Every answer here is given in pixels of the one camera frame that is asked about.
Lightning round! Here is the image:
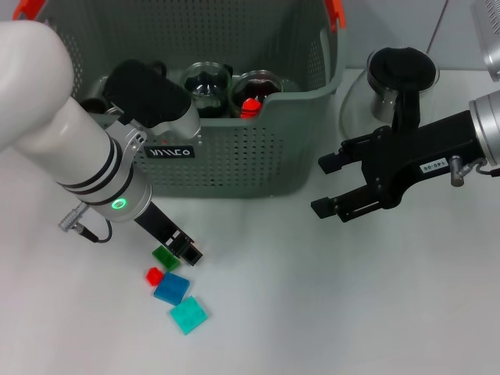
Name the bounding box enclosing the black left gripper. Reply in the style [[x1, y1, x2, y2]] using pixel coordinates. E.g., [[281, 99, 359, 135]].
[[134, 202, 205, 268]]

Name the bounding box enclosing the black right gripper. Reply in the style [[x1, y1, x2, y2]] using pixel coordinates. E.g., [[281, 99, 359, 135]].
[[310, 110, 488, 224]]

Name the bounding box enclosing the bright red sloped brick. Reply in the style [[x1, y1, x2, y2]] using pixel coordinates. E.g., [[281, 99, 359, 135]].
[[241, 98, 262, 120]]

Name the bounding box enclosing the glass teacup with black holder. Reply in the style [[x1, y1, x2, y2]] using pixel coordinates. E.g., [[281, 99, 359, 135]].
[[230, 70, 283, 118], [181, 61, 234, 118]]

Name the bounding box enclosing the grey-green perforated storage bin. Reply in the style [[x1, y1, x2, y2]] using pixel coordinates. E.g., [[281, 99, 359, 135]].
[[38, 0, 348, 199]]

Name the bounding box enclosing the green flat toy brick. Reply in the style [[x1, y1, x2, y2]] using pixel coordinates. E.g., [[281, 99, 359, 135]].
[[152, 245, 181, 273]]

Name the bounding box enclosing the small red toy brick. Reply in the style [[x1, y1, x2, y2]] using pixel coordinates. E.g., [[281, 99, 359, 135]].
[[145, 266, 164, 287]]

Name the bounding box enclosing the blue toy brick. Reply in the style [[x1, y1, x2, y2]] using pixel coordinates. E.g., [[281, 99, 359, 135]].
[[153, 272, 191, 306]]

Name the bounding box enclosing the teal square toy brick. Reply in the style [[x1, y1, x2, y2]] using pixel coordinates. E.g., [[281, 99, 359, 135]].
[[169, 295, 209, 336]]

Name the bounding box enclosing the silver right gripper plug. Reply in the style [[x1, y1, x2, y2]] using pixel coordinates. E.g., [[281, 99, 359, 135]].
[[448, 155, 484, 187]]

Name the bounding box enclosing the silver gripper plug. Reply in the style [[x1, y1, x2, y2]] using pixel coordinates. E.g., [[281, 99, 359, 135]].
[[58, 208, 86, 231], [448, 155, 484, 187]]

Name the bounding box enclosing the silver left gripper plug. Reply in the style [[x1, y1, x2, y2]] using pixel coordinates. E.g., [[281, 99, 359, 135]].
[[58, 208, 86, 231]]

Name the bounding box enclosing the small black clay cup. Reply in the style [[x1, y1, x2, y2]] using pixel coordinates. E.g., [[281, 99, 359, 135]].
[[79, 97, 107, 115]]

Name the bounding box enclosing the black clay teapot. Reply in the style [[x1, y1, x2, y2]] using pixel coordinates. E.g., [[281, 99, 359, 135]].
[[148, 60, 168, 81]]

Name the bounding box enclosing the grey left arm cable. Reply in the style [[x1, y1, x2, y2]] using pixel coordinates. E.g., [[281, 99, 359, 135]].
[[76, 218, 114, 244]]

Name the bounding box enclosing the glass pitcher with black handle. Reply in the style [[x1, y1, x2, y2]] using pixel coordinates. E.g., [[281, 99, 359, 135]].
[[338, 45, 441, 140]]

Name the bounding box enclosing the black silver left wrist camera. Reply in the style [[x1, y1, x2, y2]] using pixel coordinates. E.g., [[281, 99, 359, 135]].
[[103, 59, 203, 141]]

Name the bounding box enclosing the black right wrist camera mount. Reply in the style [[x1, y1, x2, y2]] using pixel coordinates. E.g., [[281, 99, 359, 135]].
[[470, 0, 500, 83]]

